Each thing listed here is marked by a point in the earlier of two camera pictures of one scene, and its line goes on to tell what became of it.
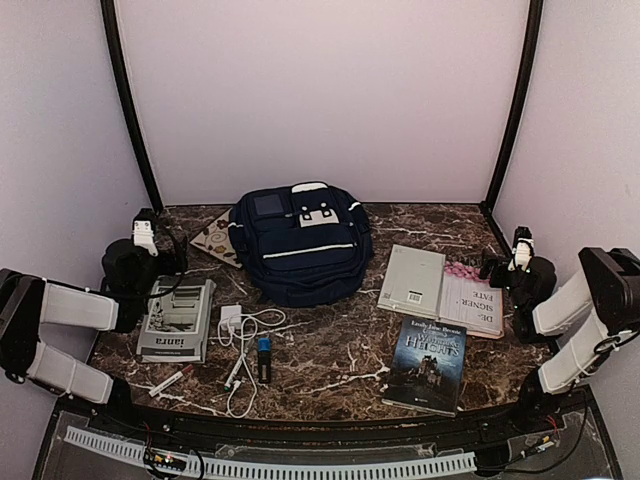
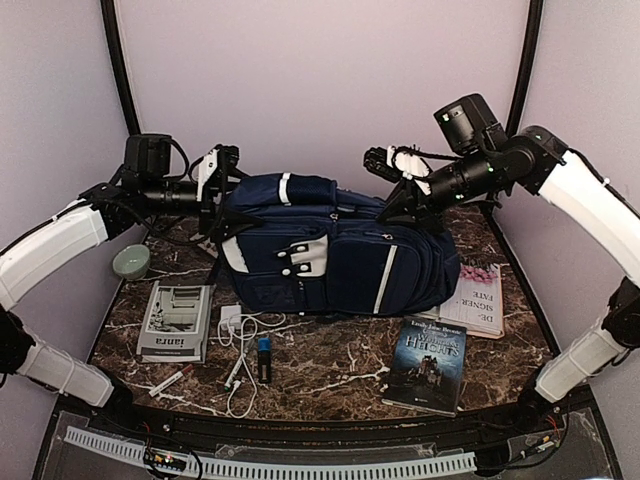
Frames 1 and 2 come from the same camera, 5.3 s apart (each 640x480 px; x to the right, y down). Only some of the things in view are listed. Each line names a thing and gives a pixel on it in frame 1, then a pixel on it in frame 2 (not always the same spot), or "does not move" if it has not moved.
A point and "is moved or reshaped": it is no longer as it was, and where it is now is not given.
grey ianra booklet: x=177 y=321 does not move
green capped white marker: x=227 y=385 does not move
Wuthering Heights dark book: x=426 y=365 does not move
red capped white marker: x=170 y=381 does not move
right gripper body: x=500 y=265 -> x=434 y=216
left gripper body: x=169 y=267 -> x=207 y=214
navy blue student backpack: x=304 y=245 is moved or reshaped
